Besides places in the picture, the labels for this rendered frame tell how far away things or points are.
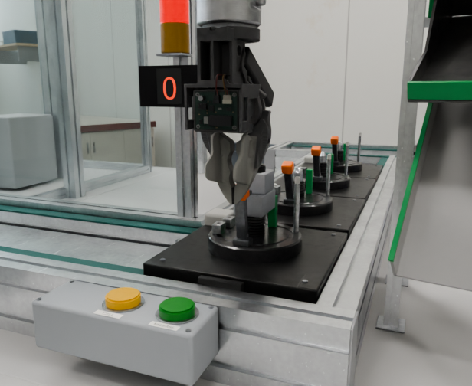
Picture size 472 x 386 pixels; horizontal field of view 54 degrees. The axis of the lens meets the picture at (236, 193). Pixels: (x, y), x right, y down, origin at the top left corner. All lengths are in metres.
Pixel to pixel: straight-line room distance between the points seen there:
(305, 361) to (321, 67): 3.84
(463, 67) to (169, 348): 0.46
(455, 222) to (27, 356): 0.56
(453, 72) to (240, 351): 0.41
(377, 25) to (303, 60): 0.74
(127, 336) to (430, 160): 0.43
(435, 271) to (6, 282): 0.57
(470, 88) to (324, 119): 3.72
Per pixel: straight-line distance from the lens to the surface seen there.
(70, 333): 0.58
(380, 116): 3.97
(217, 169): 0.58
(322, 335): 0.52
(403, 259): 0.58
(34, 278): 0.69
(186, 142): 0.86
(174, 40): 0.83
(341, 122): 4.15
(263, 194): 0.65
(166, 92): 0.83
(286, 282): 0.58
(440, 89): 0.55
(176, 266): 0.63
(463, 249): 0.59
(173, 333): 0.50
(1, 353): 0.72
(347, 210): 0.92
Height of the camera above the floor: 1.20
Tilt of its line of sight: 13 degrees down
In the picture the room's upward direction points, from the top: straight up
